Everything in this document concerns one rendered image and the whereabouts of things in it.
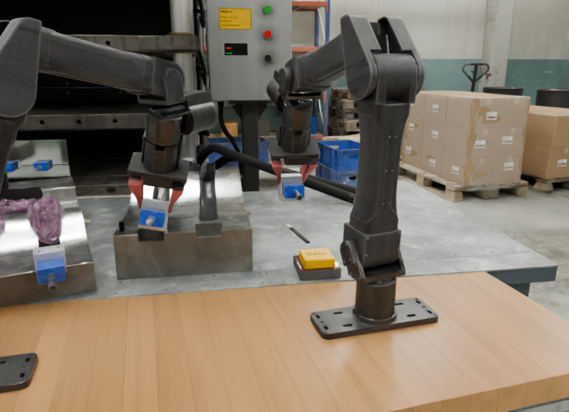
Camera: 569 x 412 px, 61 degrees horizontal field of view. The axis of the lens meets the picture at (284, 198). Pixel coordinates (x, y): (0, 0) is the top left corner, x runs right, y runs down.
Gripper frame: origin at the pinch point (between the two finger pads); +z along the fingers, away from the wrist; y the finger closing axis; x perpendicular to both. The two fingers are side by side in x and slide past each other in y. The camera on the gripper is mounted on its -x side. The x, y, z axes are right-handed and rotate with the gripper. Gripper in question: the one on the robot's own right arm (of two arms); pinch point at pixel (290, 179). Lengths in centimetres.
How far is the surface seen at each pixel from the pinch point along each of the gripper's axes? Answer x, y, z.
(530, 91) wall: -590, -544, 321
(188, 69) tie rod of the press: -65, 22, 6
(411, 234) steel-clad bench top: 5.9, -29.9, 14.3
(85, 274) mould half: 21.1, 40.7, 2.3
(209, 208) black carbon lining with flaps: -1.5, 18.1, 8.8
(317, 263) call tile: 22.5, -1.8, 2.5
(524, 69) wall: -607, -527, 288
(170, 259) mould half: 17.5, 26.0, 3.9
